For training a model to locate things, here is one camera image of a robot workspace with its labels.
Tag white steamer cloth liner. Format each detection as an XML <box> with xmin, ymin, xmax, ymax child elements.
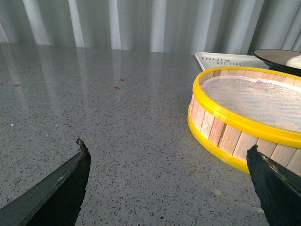
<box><xmin>201</xmin><ymin>75</ymin><xmax>301</xmax><ymax>132</ymax></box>

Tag grey curtain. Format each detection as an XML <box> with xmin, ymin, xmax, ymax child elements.
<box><xmin>0</xmin><ymin>0</ymin><xmax>301</xmax><ymax>55</ymax></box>

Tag cream bear tray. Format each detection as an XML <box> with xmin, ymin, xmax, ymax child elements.
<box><xmin>195</xmin><ymin>52</ymin><xmax>269</xmax><ymax>70</ymax></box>

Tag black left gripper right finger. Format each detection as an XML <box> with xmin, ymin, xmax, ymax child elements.
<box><xmin>246</xmin><ymin>145</ymin><xmax>301</xmax><ymax>226</ymax></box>

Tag beige plate with black rim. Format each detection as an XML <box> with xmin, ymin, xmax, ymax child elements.
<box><xmin>253</xmin><ymin>49</ymin><xmax>301</xmax><ymax>77</ymax></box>

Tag yellow bamboo steamer basket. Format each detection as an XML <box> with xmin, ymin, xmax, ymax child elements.
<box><xmin>188</xmin><ymin>66</ymin><xmax>301</xmax><ymax>175</ymax></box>

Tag white steamed bun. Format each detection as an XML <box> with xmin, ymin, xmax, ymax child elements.
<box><xmin>286</xmin><ymin>55</ymin><xmax>301</xmax><ymax>69</ymax></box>

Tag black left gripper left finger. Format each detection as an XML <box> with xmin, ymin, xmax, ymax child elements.
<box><xmin>0</xmin><ymin>139</ymin><xmax>91</xmax><ymax>226</ymax></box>

